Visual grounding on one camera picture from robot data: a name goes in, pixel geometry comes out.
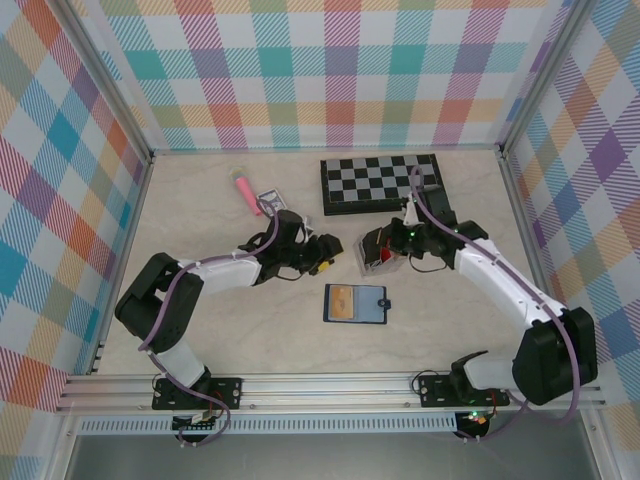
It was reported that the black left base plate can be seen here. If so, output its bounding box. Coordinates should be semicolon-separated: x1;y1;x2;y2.
151;377;244;412

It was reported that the navy leather card holder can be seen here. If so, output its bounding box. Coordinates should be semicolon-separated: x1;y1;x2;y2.
321;282;395;326

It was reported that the aluminium table back rail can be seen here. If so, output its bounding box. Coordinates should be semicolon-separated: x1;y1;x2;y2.
149;143;504;158

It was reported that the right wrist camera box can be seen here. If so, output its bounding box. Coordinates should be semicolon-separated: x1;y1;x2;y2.
402;196;422;227

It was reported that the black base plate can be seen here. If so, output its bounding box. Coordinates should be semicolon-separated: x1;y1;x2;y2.
151;377;244;412
416;373;512;409

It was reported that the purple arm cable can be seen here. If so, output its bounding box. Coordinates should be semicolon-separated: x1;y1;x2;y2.
143;195;282;448
408;165;584;444

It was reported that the blue playing card box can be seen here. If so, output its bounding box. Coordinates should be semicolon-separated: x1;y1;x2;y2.
256;188;290;217

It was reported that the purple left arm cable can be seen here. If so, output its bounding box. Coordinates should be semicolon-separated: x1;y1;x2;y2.
143;195;282;448

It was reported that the controller board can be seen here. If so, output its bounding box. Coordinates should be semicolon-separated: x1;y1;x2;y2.
171;412;222;435
455;409;494;432

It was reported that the aluminium frame post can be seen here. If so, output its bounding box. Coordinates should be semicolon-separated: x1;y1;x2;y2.
498;0;596;159
58;0;155;169

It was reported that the aluminium table side rail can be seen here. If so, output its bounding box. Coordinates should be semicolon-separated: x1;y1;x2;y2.
498;147;576;370
88;152;157;376

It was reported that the aluminium mounting rail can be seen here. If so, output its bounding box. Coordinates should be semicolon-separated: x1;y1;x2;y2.
54;369;609;415

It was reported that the gold credit card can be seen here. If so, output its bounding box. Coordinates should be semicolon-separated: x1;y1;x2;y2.
328;286;358;321

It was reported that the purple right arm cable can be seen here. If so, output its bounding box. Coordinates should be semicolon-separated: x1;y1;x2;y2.
408;165;584;444

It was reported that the right controller board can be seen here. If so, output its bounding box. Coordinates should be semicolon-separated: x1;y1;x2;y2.
455;409;494;432

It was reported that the black grey chessboard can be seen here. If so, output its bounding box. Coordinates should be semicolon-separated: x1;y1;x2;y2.
319;153;447;217

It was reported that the left controller board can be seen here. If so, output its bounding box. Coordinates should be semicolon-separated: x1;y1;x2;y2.
171;412;222;435

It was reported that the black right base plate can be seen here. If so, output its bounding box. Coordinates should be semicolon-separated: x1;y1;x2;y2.
416;373;512;409

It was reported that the white slotted cable duct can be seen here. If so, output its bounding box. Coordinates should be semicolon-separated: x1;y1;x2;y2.
77;417;460;435

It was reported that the pink toy microphone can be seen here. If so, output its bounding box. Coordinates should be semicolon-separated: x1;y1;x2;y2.
228;166;265;219

